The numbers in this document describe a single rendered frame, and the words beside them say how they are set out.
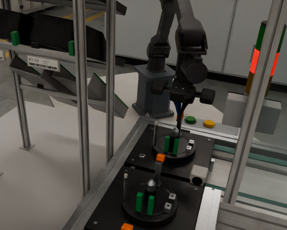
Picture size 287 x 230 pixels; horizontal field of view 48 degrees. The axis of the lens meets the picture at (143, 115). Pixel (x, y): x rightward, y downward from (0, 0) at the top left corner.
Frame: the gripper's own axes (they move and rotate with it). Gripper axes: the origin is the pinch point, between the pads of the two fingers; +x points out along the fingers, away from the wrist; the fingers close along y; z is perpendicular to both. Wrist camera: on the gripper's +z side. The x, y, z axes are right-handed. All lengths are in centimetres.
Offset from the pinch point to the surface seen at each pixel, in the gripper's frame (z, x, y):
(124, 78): -66, 24, -43
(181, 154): 7.5, 11.6, 3.3
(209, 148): -1.7, 13.4, 10.7
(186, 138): -1.1, 11.5, 3.0
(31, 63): 25.8, -17.1, -32.6
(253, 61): 17.1, -22.8, 16.9
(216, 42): -297, 59, -13
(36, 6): -478, 89, -386
